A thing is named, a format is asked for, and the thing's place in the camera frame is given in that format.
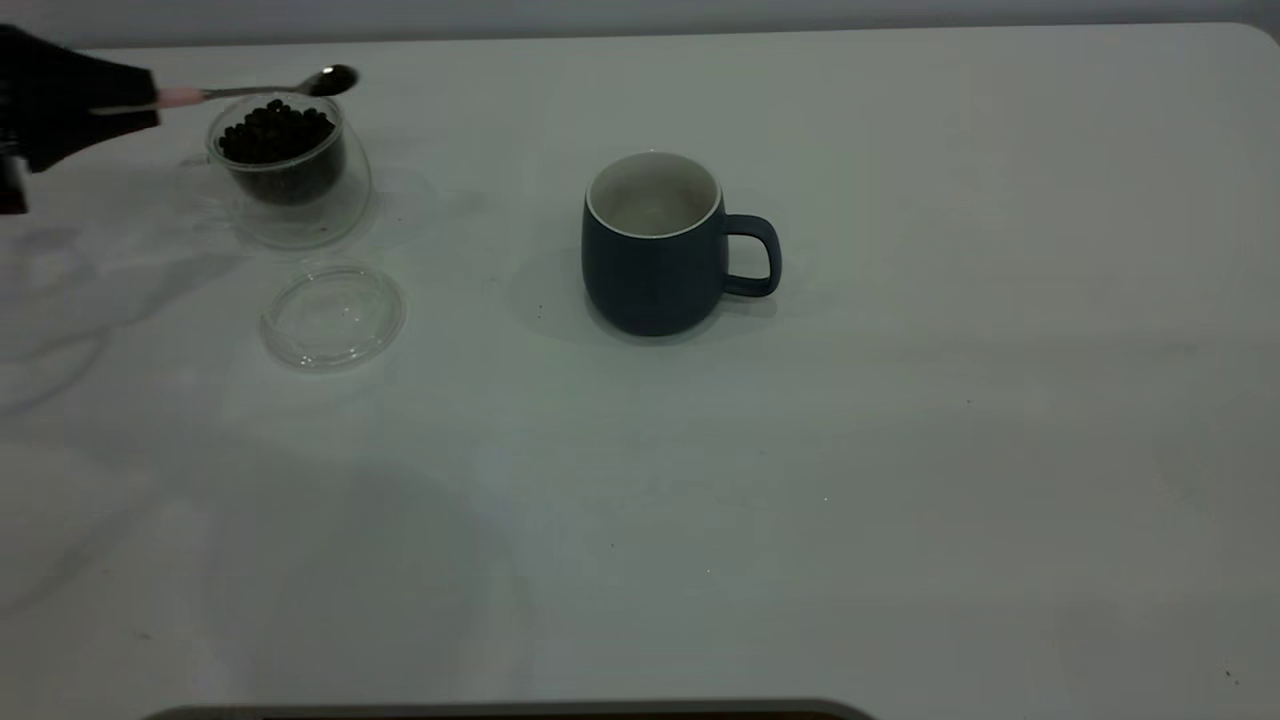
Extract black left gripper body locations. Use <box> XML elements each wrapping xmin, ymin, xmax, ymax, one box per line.
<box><xmin>0</xmin><ymin>150</ymin><xmax>29</xmax><ymax>216</ymax></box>

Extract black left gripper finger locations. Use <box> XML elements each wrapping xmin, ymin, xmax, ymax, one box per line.
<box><xmin>0</xmin><ymin>24</ymin><xmax>160</xmax><ymax>111</ymax></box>
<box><xmin>0</xmin><ymin>108</ymin><xmax>162</xmax><ymax>174</ymax></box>

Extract pink-handled metal spoon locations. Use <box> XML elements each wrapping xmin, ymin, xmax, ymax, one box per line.
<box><xmin>155</xmin><ymin>65</ymin><xmax>359</xmax><ymax>109</ymax></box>

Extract dark grey ceramic mug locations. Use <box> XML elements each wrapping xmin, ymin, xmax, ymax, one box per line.
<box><xmin>581</xmin><ymin>151</ymin><xmax>783</xmax><ymax>338</ymax></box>

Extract dark coffee beans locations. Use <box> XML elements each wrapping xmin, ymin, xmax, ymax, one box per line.
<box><xmin>217</xmin><ymin>98</ymin><xmax>346</xmax><ymax>206</ymax></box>

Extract clear round glass lid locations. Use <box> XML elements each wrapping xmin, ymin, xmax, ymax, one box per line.
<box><xmin>260</xmin><ymin>264</ymin><xmax>407</xmax><ymax>371</ymax></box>

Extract clear double-wall glass cup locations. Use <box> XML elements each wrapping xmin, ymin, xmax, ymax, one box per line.
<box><xmin>172</xmin><ymin>90</ymin><xmax>373</xmax><ymax>251</ymax></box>

